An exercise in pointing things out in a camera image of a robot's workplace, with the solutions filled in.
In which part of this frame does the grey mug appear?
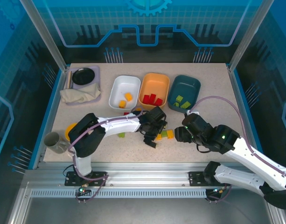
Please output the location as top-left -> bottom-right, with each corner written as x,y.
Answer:
44,132 -> 72,154

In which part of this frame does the aluminium frame post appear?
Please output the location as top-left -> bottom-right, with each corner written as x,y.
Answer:
19,0 -> 69,72
227,0 -> 275,73

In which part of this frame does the white plastic container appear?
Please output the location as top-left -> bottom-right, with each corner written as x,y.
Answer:
108,75 -> 141,111

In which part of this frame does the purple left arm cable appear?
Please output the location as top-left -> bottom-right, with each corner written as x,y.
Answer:
68,106 -> 145,203

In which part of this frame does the lilac tray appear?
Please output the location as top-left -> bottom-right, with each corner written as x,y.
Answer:
64,65 -> 102,105

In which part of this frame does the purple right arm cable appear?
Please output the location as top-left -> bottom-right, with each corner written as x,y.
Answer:
188,96 -> 286,203

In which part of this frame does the orange plastic container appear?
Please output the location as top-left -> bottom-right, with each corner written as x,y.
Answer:
138,73 -> 170,110

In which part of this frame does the aluminium mounting rail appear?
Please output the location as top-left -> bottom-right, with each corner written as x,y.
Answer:
23,162 -> 274,190

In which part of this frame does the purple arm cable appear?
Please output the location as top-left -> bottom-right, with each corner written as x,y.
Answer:
68,106 -> 145,203
188,96 -> 286,203

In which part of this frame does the small wired connector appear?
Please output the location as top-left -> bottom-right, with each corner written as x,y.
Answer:
77,185 -> 92,196
207,186 -> 229,201

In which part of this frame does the slotted cable duct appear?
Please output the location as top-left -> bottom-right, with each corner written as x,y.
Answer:
29,189 -> 208,198

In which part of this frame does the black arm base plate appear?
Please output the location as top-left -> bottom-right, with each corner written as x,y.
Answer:
188,171 -> 232,187
64,171 -> 108,187

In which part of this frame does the teal plastic container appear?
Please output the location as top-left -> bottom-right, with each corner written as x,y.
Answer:
167,74 -> 202,114

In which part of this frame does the black plate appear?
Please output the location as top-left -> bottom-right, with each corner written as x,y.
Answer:
71,67 -> 96,85

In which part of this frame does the beige cloth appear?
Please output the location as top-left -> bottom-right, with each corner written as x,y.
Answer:
60,83 -> 102,105

